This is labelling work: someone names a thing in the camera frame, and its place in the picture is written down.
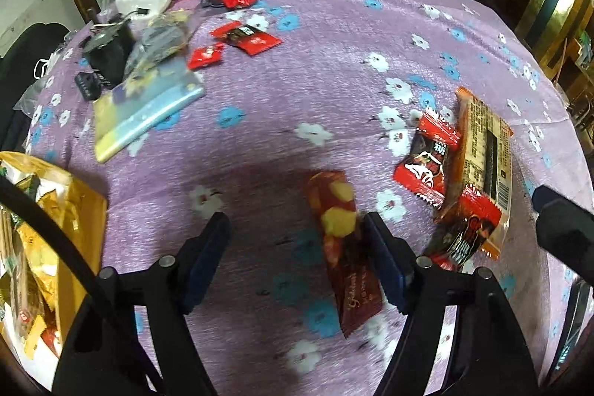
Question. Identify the black electronic device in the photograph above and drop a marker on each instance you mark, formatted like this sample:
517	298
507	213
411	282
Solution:
106	52

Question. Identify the yellow snack bag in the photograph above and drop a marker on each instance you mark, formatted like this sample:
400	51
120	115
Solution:
32	247

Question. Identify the yellow cardboard box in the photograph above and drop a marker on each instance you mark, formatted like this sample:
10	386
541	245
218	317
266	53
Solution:
86	238

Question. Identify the small red candy packet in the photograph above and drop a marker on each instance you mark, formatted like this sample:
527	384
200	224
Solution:
260	43
229	32
240	0
206	56

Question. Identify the purple floral tablecloth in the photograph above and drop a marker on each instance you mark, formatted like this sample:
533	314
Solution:
325	90

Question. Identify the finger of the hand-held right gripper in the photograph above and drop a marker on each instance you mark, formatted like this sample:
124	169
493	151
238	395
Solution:
564	229
580	326

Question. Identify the black leather sofa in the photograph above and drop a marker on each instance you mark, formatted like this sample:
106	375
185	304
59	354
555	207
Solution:
32	43

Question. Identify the dark red chocolate packet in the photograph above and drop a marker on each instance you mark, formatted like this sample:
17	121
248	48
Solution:
355	284

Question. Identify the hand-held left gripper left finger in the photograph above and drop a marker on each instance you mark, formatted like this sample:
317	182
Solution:
209	259

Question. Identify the clear crumpled wrapper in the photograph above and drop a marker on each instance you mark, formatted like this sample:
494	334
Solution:
160	39

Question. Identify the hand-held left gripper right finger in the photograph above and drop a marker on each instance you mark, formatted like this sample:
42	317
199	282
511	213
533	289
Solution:
389	268

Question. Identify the large red candy packet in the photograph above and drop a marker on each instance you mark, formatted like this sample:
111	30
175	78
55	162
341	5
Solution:
468	233
427	164

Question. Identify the long beige orange snack packet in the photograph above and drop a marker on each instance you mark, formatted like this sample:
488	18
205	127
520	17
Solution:
487	145

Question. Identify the blue yellow booklet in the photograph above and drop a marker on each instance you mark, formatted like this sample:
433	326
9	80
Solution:
144	108

